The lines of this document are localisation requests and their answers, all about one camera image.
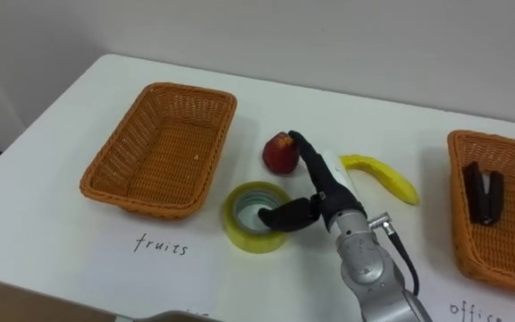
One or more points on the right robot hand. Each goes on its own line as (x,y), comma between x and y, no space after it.
(329,190)

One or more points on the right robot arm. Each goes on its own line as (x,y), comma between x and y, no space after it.
(369,268)

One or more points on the yellow banana soft toy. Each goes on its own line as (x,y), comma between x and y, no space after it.
(385,175)

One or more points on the red apple soft toy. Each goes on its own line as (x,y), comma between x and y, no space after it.
(280,154)

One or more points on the yellow clear tape roll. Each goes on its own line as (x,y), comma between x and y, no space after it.
(250,237)

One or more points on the black stapler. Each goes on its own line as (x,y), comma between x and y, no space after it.
(483,194)

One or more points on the empty orange wicker basket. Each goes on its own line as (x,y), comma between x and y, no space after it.
(161,149)

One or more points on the white desk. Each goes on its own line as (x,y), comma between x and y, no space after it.
(83,250)

